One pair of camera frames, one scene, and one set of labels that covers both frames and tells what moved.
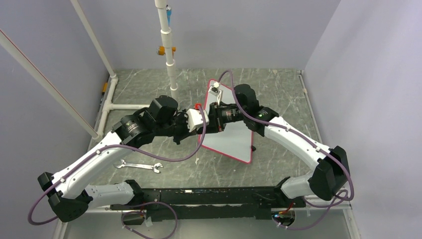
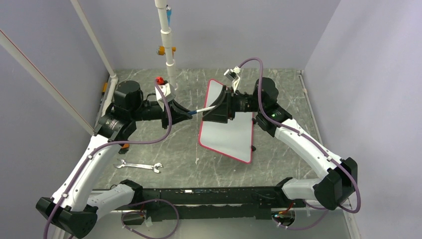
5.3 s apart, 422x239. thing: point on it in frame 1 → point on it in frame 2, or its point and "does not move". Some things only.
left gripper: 183,116 → 178,113
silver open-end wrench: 153,167 does not move
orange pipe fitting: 160,51 does not move
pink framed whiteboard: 235,140 does not move
